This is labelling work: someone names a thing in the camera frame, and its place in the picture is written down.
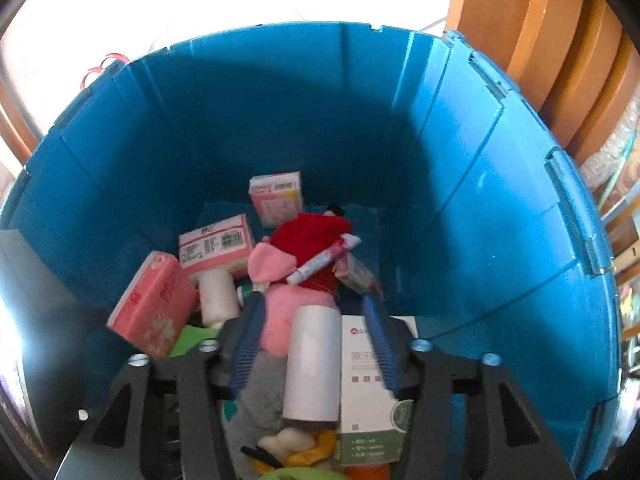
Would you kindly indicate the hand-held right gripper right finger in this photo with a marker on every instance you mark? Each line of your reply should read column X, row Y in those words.
column 382, row 350

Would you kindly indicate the grey plush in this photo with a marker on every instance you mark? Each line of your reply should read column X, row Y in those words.
column 260, row 410

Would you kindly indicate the patterned rolled cloth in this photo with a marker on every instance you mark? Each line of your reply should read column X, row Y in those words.
column 622, row 160

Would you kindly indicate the yellow white plush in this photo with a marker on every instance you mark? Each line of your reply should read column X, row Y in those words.
column 292, row 447

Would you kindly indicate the pink floral tissue packet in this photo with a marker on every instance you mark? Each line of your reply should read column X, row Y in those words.
column 152, row 305

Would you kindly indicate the white paper roll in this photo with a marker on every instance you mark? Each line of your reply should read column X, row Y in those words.
column 312, row 360

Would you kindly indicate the wooden wall frame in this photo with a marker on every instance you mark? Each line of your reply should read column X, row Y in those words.
column 550, row 35

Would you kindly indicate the white pink tube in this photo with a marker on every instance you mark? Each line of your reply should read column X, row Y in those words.
column 320, row 260

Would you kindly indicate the green plush cloth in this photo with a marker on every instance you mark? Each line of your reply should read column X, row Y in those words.
column 192, row 340

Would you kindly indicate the blue plastic container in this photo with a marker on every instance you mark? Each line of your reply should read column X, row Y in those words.
column 475, row 210

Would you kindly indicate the small clear wrapped packet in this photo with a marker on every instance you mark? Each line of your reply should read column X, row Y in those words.
column 357, row 275

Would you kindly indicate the multicoloured tissue packet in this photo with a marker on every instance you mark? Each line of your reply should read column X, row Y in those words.
column 277, row 200

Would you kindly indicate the white and green box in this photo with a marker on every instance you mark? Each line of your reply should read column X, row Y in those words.
column 362, row 410

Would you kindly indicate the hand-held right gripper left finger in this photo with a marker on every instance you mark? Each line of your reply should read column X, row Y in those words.
column 246, row 350

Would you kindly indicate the white plastic bottle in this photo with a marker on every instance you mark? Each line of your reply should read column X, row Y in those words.
column 217, row 300

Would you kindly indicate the white pink barcode tissue packet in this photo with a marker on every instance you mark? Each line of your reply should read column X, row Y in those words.
column 215, row 247

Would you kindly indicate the red and pink plush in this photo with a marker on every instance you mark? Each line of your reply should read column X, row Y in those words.
column 305, row 240

